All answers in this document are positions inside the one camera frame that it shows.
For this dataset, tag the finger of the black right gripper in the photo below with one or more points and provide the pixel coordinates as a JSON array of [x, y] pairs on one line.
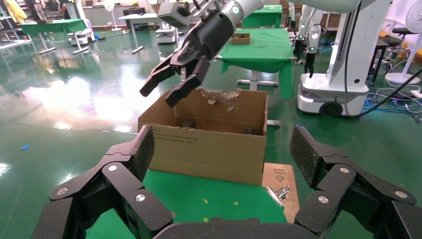
[[160, 74], [191, 79]]

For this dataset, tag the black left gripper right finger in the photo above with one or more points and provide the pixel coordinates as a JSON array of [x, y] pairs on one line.
[[333, 178]]

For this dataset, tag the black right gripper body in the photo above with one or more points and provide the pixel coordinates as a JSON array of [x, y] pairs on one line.
[[207, 36]]

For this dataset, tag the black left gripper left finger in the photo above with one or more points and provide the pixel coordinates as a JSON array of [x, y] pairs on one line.
[[120, 178]]

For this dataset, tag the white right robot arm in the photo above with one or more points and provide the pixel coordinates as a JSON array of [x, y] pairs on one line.
[[247, 6]]

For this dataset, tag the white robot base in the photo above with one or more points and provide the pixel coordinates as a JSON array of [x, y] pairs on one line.
[[165, 36]]

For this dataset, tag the small open cardboard box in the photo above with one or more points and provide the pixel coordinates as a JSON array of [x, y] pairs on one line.
[[240, 39]]

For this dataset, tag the large open cardboard carton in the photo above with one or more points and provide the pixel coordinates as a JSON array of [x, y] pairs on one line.
[[204, 155]]

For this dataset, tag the stacked brown cardboard boxes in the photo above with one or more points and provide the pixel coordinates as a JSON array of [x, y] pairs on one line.
[[333, 20]]

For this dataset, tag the black foam block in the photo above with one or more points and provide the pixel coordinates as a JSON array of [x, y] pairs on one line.
[[188, 124]]

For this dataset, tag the silver binder clip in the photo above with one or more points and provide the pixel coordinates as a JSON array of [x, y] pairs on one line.
[[277, 195]]

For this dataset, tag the white table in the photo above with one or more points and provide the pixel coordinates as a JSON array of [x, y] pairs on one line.
[[141, 18]]

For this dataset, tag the black cabinet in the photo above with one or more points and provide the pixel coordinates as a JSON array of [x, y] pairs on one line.
[[133, 11]]

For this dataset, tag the white wheeled robot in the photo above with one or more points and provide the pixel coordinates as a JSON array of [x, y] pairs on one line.
[[343, 92], [82, 34]]

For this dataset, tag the blue floor scrap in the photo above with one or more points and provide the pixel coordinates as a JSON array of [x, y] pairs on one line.
[[25, 147]]

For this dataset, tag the white power strip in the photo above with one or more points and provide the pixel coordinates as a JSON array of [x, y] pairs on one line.
[[417, 93]]

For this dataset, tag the grey metal rack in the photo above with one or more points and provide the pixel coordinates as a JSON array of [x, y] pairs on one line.
[[13, 43]]

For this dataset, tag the yellow garment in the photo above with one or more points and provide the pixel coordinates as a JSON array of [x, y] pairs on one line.
[[16, 11]]

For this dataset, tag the black round stool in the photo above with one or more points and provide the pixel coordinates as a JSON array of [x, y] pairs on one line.
[[402, 30]]

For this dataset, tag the grey metal camera bracket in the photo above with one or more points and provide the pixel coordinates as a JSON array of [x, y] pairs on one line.
[[211, 5]]

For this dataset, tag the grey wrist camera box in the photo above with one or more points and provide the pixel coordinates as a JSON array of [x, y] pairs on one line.
[[173, 14]]

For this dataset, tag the white metal table frame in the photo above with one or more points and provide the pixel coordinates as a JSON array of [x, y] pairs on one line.
[[253, 81], [80, 50]]

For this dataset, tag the white pedestal fan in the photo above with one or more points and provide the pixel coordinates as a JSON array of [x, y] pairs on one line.
[[402, 78], [108, 6]]

